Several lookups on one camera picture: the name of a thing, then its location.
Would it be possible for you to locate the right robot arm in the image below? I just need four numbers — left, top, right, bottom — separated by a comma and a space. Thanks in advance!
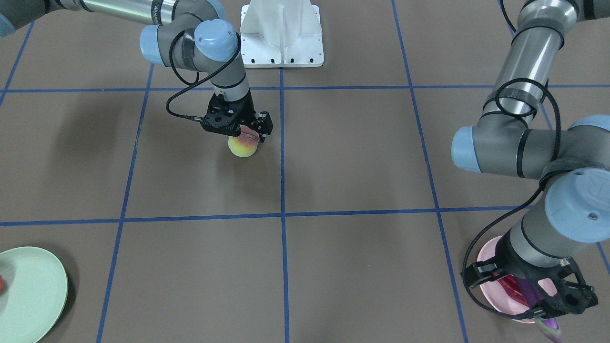
0, 0, 273, 142

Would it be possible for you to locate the pink plate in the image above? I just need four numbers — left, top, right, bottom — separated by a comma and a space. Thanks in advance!
477, 236, 529, 315

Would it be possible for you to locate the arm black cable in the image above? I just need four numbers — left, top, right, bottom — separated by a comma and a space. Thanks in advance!
166, 29, 241, 122
460, 0, 563, 320

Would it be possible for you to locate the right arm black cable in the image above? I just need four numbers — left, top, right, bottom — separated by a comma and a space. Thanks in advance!
166, 29, 241, 122

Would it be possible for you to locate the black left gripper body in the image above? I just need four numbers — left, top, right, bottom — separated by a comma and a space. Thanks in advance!
461, 238, 599, 321

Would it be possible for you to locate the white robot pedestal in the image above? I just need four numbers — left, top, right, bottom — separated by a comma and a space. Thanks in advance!
240, 0, 325, 68

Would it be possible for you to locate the purple eggplant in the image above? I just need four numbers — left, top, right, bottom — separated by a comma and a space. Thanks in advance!
516, 278, 563, 343

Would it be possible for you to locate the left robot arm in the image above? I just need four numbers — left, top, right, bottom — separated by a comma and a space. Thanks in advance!
451, 0, 609, 321

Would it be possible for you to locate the green plate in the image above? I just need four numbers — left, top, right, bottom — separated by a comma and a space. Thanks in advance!
0, 247, 68, 343

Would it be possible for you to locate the red chili pepper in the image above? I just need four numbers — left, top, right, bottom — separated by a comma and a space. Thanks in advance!
497, 275, 529, 307

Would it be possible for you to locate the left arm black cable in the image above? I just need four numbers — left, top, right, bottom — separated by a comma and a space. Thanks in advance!
460, 0, 563, 320

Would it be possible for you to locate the yellow pink peach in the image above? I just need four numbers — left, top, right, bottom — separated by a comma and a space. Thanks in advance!
227, 125, 261, 158

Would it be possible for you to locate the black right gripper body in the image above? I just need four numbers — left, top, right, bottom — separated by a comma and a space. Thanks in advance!
201, 91, 273, 141

